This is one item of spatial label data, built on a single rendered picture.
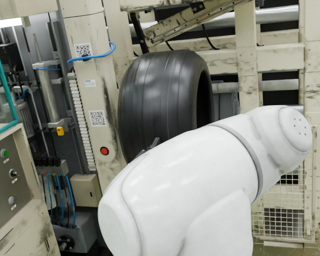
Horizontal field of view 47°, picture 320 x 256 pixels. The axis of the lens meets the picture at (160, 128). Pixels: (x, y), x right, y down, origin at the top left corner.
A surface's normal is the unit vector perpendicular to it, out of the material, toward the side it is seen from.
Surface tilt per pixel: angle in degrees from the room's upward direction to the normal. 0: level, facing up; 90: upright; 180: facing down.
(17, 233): 90
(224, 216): 71
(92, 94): 90
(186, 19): 90
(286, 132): 59
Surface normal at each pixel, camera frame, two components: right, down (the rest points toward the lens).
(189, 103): 0.41, -0.14
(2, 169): 0.95, -0.02
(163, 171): -0.04, -0.71
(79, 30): -0.28, 0.38
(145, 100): -0.31, -0.20
